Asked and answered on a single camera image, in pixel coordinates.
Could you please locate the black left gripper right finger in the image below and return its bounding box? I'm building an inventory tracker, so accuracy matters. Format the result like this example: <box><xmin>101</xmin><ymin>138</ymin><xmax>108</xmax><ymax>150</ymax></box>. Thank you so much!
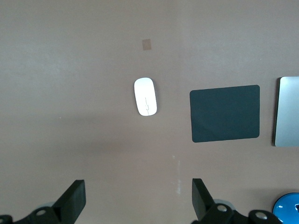
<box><xmin>191</xmin><ymin>178</ymin><xmax>285</xmax><ymax>224</ymax></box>

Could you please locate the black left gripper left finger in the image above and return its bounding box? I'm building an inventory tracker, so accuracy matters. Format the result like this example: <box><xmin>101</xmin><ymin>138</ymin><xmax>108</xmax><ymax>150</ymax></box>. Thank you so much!
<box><xmin>0</xmin><ymin>179</ymin><xmax>86</xmax><ymax>224</ymax></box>

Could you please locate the white computer mouse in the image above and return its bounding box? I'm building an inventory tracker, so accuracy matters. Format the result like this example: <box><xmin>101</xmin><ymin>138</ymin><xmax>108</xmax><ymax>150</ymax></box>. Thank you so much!
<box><xmin>133</xmin><ymin>77</ymin><xmax>158</xmax><ymax>117</ymax></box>

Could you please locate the black mouse pad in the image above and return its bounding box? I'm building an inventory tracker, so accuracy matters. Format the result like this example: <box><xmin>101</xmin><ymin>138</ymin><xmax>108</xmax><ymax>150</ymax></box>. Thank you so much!
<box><xmin>189</xmin><ymin>84</ymin><xmax>261</xmax><ymax>143</ymax></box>

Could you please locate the blue desk lamp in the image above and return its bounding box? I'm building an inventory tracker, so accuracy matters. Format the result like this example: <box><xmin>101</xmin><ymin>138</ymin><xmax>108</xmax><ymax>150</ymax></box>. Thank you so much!
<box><xmin>272</xmin><ymin>192</ymin><xmax>299</xmax><ymax>224</ymax></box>

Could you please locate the silver laptop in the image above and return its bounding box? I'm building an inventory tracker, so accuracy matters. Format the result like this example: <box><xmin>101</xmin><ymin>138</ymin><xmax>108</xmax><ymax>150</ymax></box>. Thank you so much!
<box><xmin>274</xmin><ymin>76</ymin><xmax>299</xmax><ymax>147</ymax></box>

